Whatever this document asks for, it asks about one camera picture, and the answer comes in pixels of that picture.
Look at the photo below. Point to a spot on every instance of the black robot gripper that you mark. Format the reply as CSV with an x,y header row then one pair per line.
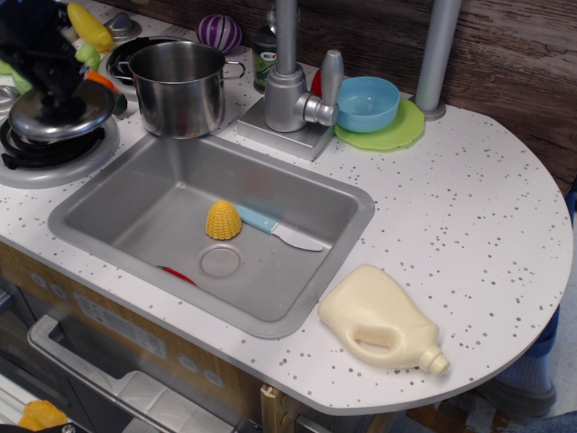
x,y
31,42

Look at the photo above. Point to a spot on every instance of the steel pot lid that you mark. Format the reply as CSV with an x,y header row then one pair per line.
x,y
43,118

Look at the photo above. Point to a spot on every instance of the steel cooking pot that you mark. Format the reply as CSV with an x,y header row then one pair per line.
x,y
180,87

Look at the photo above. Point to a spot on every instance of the light green toy vegetable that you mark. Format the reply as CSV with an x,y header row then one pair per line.
x,y
5,68

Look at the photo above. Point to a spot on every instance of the green toy cabbage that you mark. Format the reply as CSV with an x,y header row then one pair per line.
x,y
21,83

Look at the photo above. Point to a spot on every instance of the yellow toy pepper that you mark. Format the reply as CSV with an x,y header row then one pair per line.
x,y
88,28

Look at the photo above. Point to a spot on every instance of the rear right stove burner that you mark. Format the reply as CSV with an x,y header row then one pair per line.
x,y
114,65

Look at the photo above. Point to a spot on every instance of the silver stove knob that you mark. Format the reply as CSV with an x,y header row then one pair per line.
x,y
123,28

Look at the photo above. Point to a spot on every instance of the orange toy carrot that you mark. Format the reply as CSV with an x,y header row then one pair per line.
x,y
120,100

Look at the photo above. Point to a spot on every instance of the front black stove burner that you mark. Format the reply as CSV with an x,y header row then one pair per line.
x,y
28,165

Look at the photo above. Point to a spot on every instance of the purple striped toy onion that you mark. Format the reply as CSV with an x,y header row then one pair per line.
x,y
219,31

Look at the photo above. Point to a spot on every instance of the green toy can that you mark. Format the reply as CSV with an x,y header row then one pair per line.
x,y
264,56

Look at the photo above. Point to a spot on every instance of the yellow toy corn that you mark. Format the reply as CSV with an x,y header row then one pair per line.
x,y
223,221

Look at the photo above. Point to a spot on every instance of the red toy chili pepper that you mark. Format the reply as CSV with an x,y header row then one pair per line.
x,y
176,274

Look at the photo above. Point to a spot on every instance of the silver toy faucet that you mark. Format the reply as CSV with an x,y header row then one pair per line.
x,y
290,118

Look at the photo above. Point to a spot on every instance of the red toy tomato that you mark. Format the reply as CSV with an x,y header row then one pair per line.
x,y
316,85

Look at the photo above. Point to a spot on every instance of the grey sink basin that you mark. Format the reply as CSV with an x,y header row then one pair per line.
x,y
247,238

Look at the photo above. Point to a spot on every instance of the blue plastic bowl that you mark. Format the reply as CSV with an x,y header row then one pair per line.
x,y
367,104

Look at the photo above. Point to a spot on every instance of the yellow toy on floor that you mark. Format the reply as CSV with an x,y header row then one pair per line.
x,y
39,415

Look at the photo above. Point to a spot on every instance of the green plastic plate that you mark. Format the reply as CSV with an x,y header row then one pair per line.
x,y
406,128

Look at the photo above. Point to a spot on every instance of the grey metal pole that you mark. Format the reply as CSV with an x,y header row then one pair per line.
x,y
439,41

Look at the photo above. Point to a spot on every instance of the cream toy detergent bottle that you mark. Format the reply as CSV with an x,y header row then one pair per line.
x,y
377,321

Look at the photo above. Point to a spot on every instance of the blue handled toy knife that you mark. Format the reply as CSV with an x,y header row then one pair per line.
x,y
271,226

